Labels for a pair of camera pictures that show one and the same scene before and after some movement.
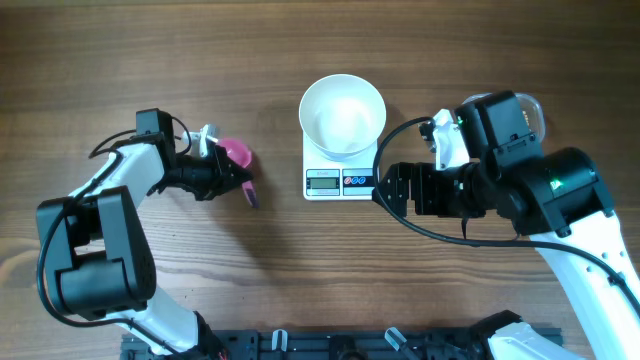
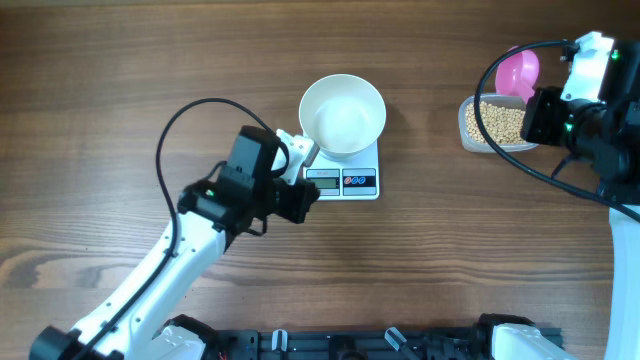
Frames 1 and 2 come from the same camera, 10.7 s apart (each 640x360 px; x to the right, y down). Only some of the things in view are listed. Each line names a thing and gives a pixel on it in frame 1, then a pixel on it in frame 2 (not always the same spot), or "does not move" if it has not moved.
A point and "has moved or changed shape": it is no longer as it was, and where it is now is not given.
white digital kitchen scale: x=327 y=179 does not move
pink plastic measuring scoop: x=240 y=153 has moved or changed shape
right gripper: x=422 y=175 -> x=542 y=106
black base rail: x=319 y=344 does not move
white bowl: x=342 y=116 does not move
